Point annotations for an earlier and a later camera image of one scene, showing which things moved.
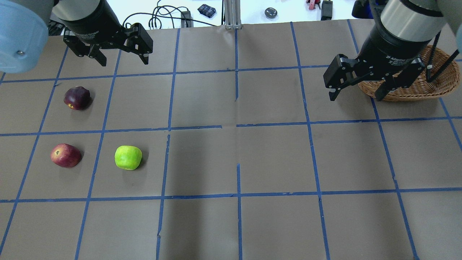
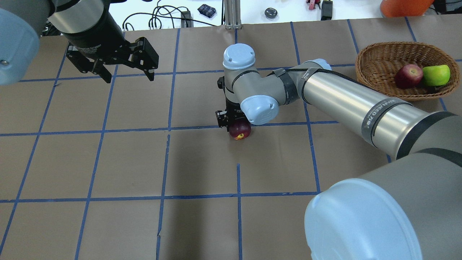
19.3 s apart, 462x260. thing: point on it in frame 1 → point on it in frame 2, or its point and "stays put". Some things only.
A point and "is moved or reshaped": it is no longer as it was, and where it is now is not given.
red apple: x=66 y=155 is moved or reshaped
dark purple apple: x=77 y=98 → x=239 y=130
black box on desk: x=327 y=10 stays put
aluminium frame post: x=232 y=14 stays put
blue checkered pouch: x=207 y=11 stays put
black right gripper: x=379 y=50 → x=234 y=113
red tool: x=312 y=4 stays put
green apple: x=128 y=157 → x=436 y=75
